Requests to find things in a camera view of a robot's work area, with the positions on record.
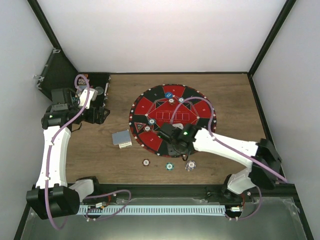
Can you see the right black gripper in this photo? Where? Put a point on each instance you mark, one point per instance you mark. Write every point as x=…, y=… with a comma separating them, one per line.
x=171, y=152

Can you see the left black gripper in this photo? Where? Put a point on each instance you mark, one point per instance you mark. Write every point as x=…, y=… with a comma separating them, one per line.
x=100, y=119

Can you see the purple chip stack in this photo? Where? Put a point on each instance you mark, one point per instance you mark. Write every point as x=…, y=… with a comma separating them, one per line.
x=190, y=165

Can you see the teal chip stack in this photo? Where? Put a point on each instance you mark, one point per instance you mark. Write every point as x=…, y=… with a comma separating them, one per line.
x=169, y=166

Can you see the brown 100 chip stack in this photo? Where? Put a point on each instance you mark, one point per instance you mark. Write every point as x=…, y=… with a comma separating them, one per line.
x=146, y=162

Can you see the triangular all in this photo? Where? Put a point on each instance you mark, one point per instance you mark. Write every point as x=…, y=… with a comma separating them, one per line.
x=139, y=126

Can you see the brown 100 chips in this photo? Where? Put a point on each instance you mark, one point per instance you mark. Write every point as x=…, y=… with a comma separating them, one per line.
x=171, y=101
x=147, y=128

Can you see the teal chips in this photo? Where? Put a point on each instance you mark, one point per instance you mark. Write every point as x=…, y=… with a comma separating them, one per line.
x=181, y=100
x=151, y=121

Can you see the blue small blind button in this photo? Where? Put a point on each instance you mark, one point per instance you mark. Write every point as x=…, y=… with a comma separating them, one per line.
x=168, y=95

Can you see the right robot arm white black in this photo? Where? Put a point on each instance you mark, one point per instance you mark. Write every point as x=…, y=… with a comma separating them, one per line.
x=261, y=160

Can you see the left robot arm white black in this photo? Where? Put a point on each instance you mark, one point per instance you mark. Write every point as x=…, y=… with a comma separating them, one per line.
x=52, y=197

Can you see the clear round dealer button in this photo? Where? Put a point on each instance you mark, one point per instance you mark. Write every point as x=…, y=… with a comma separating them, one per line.
x=100, y=90

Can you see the chips in case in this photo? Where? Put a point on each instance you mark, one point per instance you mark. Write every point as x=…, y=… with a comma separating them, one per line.
x=81, y=81

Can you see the white playing card box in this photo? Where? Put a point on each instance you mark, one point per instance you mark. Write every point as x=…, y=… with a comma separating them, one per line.
x=125, y=144

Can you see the round red black poker mat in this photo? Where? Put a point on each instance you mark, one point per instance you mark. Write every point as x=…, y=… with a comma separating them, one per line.
x=152, y=104

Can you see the black poker chip case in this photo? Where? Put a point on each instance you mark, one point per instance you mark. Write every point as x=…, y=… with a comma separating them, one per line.
x=58, y=73

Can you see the light blue slotted cable duct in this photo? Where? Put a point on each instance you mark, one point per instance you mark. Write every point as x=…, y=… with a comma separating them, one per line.
x=156, y=210

